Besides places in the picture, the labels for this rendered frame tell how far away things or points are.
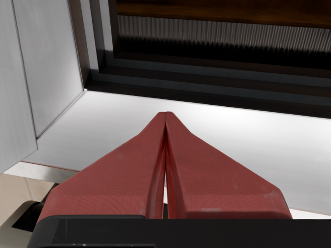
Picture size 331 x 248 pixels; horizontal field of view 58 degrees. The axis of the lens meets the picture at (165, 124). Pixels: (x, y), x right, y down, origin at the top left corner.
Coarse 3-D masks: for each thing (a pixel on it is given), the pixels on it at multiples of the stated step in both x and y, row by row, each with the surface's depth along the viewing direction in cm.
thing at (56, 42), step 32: (32, 0) 20; (64, 0) 20; (96, 0) 22; (32, 32) 22; (64, 32) 21; (96, 32) 23; (32, 64) 23; (64, 64) 22; (96, 64) 24; (128, 64) 25; (160, 64) 24; (192, 64) 24; (224, 64) 24; (256, 64) 24; (32, 96) 25; (64, 96) 24; (160, 96) 22; (192, 96) 22; (224, 96) 22; (256, 96) 22; (288, 96) 22; (320, 96) 21
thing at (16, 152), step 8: (0, 144) 29; (8, 144) 29; (16, 144) 29; (0, 152) 30; (8, 152) 30; (16, 152) 29; (24, 152) 29; (32, 152) 29; (0, 160) 31; (8, 160) 30; (16, 160) 30; (0, 168) 31; (8, 168) 31
